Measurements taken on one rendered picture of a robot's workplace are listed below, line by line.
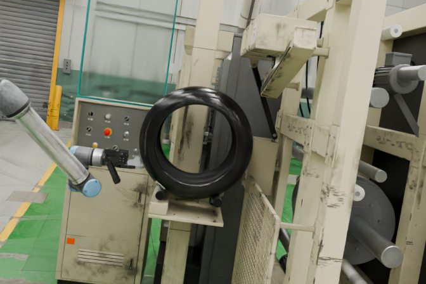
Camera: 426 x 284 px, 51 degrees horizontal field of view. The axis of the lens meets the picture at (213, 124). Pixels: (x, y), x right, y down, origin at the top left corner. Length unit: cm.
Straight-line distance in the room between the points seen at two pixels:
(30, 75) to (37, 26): 114
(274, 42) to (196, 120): 79
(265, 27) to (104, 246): 182
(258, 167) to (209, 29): 80
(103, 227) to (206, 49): 132
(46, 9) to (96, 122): 851
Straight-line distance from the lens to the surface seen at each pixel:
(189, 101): 211
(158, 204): 220
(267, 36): 190
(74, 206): 302
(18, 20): 1141
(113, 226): 301
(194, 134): 250
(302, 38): 183
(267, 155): 248
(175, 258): 268
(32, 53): 1130
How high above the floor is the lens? 145
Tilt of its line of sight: 5 degrees down
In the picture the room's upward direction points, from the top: 8 degrees clockwise
